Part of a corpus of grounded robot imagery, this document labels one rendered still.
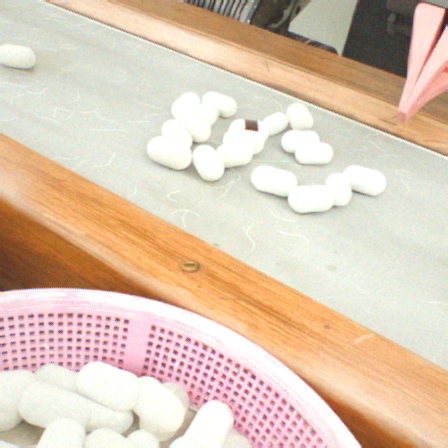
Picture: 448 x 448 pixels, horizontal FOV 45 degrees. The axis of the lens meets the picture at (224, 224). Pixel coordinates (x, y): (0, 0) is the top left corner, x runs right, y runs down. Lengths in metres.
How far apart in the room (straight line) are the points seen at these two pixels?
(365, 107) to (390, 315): 0.30
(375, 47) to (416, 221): 2.07
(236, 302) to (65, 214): 0.12
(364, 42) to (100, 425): 2.32
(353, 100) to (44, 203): 0.36
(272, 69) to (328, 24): 1.96
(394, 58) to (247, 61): 1.87
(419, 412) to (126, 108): 0.37
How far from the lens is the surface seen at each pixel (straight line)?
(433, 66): 0.43
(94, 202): 0.35
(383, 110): 0.60
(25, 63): 0.59
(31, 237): 0.35
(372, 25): 2.49
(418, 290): 0.39
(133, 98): 0.55
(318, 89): 0.62
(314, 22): 2.61
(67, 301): 0.28
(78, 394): 0.28
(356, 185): 0.46
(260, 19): 0.85
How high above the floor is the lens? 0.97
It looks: 36 degrees down
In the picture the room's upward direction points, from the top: 11 degrees clockwise
